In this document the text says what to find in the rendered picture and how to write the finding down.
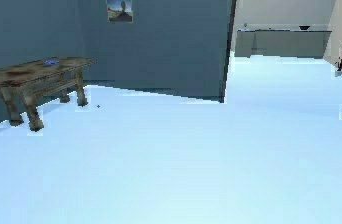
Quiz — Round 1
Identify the worn brown wooden table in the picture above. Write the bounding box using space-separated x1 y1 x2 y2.
0 56 97 132

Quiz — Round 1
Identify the framed wall picture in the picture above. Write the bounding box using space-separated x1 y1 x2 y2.
106 0 134 24

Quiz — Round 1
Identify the grey green kitchen counter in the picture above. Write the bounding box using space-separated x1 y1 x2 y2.
234 28 333 59

